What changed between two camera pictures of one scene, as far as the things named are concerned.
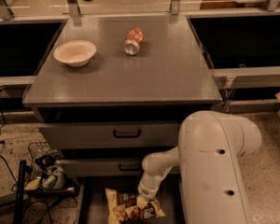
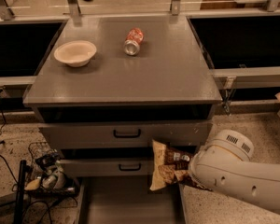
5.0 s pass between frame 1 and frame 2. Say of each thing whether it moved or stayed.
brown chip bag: moved
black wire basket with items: stayed
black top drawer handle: stayed
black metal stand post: stayed
